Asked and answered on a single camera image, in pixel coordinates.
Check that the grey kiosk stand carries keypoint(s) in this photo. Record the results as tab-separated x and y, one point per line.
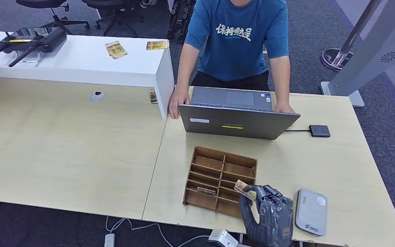
378	51

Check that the person's right forearm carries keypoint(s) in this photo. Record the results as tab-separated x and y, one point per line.
188	66

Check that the gold ID card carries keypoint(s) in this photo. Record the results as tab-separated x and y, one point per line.
157	45

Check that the person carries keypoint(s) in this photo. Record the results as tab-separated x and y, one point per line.
235	51

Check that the person's right hand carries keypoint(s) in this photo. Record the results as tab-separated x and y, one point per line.
178	100

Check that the grey laptop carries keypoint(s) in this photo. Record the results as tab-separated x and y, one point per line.
235	123

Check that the black office chair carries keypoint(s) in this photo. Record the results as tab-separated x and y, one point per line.
40	3
109	4

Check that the person's left hand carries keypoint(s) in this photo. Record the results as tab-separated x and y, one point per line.
283	108

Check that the white power strip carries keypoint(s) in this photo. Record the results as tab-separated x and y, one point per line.
109	240

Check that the black controller with antennas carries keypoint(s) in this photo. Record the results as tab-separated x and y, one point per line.
37	41

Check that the chrome stanchion post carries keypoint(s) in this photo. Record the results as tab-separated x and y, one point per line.
330	56

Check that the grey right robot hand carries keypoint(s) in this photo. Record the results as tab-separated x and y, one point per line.
272	218

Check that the wooden card organizer box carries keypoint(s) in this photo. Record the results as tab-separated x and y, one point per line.
211	170

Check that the white desk shelf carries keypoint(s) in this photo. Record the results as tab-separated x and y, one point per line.
81	64

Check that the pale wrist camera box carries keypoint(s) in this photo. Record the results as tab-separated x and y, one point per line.
223	239

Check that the small black hub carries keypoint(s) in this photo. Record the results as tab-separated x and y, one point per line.
319	131

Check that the clear acrylic stand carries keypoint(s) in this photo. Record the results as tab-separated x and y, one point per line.
23	61

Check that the grey card reader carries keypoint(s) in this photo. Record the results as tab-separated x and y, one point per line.
310	213

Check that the person's left forearm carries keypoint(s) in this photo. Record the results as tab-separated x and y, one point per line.
280	80

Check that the gold room key card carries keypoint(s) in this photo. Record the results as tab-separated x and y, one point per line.
241	186
206	191

